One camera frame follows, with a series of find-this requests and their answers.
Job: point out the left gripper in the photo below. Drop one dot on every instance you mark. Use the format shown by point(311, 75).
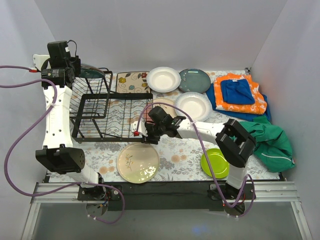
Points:
point(75, 66)

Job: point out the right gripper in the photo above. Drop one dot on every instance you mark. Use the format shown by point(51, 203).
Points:
point(150, 133)

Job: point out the large dark teal plate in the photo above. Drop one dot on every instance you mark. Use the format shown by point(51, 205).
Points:
point(90, 72)

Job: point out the cream green plate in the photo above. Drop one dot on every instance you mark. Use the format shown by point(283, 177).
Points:
point(138, 163)

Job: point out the black wire dish rack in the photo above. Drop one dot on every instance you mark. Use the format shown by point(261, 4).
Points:
point(100, 114)

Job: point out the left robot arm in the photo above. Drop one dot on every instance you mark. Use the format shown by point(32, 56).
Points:
point(58, 154)

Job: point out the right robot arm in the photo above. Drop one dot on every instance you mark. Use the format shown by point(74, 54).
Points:
point(234, 141)

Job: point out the white bowl plate front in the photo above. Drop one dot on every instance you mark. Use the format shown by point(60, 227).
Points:
point(196, 105)

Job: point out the white bowl plate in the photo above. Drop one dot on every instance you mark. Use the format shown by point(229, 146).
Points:
point(163, 79)
point(196, 105)

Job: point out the white bowl plate rear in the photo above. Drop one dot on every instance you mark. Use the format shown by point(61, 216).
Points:
point(163, 79)

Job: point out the small teal plate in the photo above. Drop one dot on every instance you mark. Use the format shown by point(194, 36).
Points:
point(194, 80)

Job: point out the square floral plate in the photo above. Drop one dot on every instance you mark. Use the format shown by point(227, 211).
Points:
point(132, 82)

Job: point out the dark blue cloth underneath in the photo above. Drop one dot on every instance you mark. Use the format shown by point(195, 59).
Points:
point(243, 116)

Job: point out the lime green plate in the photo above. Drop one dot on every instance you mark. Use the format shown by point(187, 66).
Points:
point(219, 164)

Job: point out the blue folded cloth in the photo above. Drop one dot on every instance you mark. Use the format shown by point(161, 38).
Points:
point(237, 92)

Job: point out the orange floral cloth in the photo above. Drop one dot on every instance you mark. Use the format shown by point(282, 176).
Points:
point(260, 105)

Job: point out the green jacket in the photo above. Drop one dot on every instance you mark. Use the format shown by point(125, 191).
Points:
point(273, 147)

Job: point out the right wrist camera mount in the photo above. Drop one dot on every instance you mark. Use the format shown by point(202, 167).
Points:
point(138, 128)

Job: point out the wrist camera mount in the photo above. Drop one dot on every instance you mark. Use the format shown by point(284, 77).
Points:
point(138, 128)
point(41, 61)

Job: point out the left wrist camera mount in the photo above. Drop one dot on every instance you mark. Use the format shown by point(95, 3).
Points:
point(41, 61)

